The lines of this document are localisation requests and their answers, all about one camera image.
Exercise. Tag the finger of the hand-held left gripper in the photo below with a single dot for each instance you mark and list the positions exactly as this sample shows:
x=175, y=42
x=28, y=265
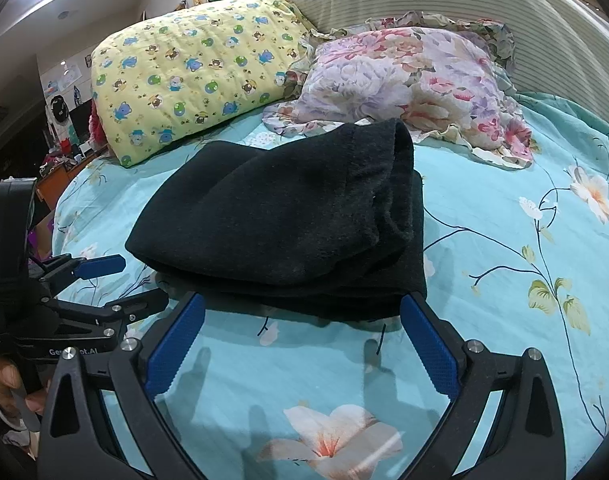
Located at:
x=134, y=306
x=102, y=266

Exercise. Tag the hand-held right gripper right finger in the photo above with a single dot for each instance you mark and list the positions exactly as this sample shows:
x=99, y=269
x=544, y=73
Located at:
x=432, y=347

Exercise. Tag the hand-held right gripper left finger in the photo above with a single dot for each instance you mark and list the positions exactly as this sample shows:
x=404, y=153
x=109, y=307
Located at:
x=177, y=355

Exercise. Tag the black pants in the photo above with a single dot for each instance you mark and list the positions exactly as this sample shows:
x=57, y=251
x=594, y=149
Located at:
x=284, y=220

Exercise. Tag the person's left hand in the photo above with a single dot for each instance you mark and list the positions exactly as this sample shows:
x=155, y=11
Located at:
x=7, y=385

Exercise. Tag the wooden desk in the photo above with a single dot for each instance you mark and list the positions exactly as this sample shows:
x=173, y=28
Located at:
x=59, y=180

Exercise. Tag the teal floral bed sheet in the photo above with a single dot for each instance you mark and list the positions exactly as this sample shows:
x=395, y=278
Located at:
x=509, y=270

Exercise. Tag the red cloth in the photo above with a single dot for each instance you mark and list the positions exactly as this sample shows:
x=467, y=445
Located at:
x=97, y=122

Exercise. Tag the black cap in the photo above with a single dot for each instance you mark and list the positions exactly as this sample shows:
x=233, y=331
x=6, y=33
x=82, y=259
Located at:
x=59, y=107

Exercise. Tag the yellow animal print pillow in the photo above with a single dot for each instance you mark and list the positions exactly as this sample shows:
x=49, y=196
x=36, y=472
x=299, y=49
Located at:
x=184, y=80

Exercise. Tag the pink floral ruffled pillow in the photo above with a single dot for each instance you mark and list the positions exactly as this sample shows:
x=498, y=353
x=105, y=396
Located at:
x=409, y=80

